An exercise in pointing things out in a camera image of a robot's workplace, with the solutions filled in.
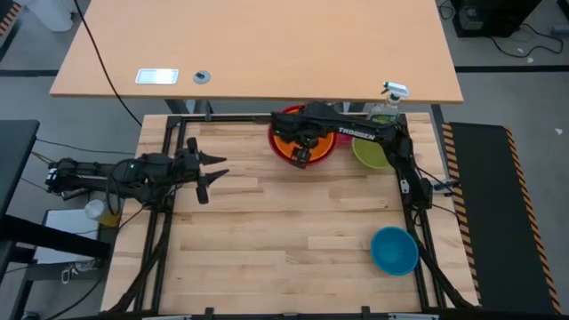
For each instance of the white bin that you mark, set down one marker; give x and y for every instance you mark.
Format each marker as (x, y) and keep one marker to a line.
(49, 13)

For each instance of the blue bowl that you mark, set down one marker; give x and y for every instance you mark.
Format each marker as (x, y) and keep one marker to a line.
(395, 251)

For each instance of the light wooden desk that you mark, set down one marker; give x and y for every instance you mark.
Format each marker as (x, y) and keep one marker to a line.
(266, 44)

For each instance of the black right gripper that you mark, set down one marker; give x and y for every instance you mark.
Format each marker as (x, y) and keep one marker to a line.
(306, 138)

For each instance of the clear spray bottle white trigger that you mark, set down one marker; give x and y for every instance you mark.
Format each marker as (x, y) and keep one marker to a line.
(390, 104)

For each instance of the red bowl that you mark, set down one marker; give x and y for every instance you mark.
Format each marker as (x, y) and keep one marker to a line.
(273, 144)

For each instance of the green bowl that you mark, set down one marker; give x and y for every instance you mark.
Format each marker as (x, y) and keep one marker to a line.
(369, 154)

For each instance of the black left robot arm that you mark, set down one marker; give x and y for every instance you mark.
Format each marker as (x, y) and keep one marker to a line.
(89, 175)

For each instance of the black side desk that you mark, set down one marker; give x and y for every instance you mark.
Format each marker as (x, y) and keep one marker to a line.
(15, 155)

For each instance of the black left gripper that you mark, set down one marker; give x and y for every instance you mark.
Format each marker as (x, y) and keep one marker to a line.
(192, 165)

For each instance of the white flat box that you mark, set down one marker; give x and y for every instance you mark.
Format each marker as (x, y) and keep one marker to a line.
(66, 237)

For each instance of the black computer case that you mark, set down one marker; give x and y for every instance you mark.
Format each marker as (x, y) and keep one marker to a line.
(489, 15)

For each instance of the plastic bottle with yellow liquid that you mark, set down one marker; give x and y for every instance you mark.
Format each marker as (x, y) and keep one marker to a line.
(100, 212)

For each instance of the orange bowl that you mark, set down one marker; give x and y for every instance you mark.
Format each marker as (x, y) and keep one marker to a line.
(324, 149)

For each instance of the black hazard-striped floor mat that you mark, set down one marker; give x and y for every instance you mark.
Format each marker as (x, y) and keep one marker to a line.
(493, 213)

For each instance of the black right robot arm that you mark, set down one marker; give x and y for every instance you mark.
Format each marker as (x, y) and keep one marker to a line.
(369, 131)

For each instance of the pink bowl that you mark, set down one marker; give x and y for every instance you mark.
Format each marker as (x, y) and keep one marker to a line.
(344, 140)

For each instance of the black aluminium table frame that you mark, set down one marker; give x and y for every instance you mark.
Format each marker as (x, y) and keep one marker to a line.
(171, 133)

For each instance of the white rectangular desk plate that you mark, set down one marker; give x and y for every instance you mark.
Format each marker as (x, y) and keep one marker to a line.
(157, 76)

